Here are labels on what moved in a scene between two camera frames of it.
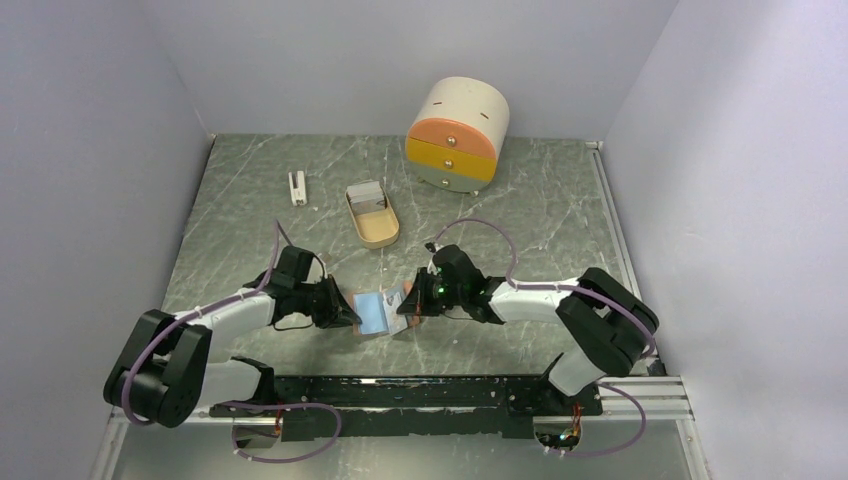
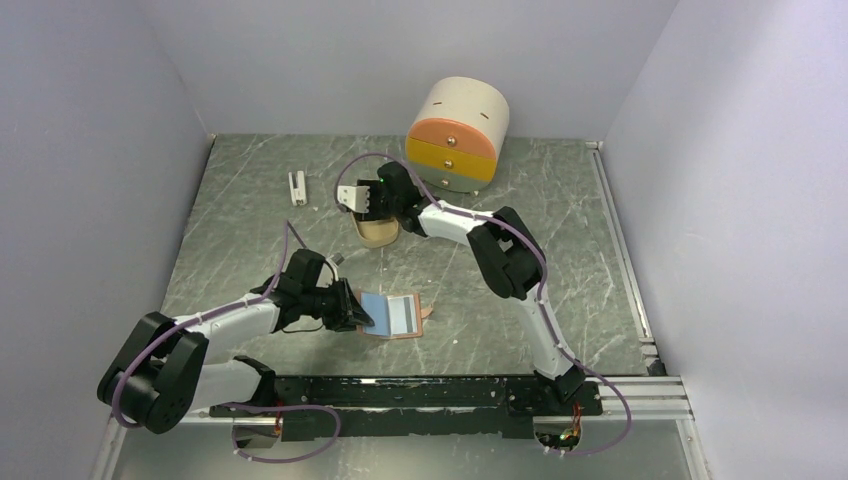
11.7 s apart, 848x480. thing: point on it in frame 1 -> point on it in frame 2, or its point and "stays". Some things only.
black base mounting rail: (410, 408) stays
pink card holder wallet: (378, 311) stays
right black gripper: (417, 301) -> (375, 187)
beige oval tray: (378, 229) stays
